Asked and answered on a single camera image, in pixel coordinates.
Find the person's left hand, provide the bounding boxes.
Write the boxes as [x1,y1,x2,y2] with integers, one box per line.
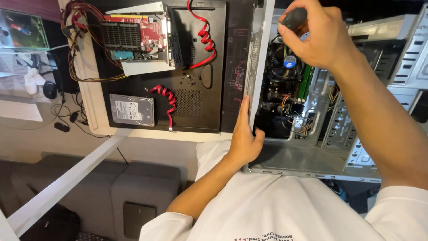
[226,95,266,165]

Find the person's right hand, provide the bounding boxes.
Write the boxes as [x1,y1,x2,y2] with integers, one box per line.
[277,0,361,71]

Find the black green handled screwdriver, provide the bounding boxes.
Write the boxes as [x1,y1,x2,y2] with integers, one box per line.
[270,7,308,44]

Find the silver metal computer case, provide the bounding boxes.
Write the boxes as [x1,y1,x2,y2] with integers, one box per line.
[242,0,428,184]

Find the green memory stick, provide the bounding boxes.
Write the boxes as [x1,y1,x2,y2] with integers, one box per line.
[297,64,315,102]

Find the black processor cooler fan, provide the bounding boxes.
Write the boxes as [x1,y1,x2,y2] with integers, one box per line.
[267,44,305,80]

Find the black computer motherboard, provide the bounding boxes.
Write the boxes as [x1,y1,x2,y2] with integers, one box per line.
[254,40,315,139]

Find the black metal side panel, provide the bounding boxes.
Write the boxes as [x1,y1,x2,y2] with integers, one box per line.
[90,0,228,134]

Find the white printed t-shirt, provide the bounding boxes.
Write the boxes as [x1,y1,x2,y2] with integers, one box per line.
[138,139,428,241]

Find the glossy black front bezel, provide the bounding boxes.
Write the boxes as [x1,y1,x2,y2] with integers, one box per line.
[220,0,259,134]

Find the heap of small black screws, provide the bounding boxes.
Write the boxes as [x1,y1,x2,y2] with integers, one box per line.
[178,73,198,87]

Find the perforated silver metal panel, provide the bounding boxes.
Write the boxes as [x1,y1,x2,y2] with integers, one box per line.
[389,4,428,90]

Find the grey fabric ottoman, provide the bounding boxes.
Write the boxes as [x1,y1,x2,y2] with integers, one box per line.
[110,162,182,240]

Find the silver hard drive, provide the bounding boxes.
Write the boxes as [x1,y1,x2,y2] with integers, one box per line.
[109,94,156,127]

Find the silver power supply unit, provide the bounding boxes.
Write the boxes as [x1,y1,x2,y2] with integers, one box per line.
[105,2,185,76]

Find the red graphics card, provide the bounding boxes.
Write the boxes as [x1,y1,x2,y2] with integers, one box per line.
[101,13,168,61]

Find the grey fabric sofa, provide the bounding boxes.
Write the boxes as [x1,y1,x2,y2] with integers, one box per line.
[0,153,128,236]

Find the black computer mouse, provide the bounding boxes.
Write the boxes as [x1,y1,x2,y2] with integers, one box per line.
[42,81,58,100]

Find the black bag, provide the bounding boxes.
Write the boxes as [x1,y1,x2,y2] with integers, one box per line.
[19,204,81,241]

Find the white crumpled cloth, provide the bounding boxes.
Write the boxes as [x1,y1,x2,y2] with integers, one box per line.
[24,67,46,96]

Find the white keyboard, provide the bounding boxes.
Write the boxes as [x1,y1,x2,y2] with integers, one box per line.
[0,99,43,123]

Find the computer monitor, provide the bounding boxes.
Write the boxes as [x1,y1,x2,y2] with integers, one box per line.
[0,8,51,51]

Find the coloured case wire bundle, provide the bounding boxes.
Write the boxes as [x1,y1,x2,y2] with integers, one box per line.
[280,94,315,138]

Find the short red data cable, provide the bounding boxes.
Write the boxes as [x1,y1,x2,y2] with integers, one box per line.
[148,84,177,132]

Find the long red data cable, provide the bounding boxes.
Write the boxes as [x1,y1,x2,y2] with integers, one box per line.
[186,0,217,70]

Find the black tangled floor cables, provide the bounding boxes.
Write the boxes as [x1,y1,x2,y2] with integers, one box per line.
[49,92,111,139]

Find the white table frame bar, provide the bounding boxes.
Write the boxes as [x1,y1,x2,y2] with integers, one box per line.
[6,135,129,237]

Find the power supply wire bundle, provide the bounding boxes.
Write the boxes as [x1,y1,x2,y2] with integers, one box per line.
[60,0,130,83]

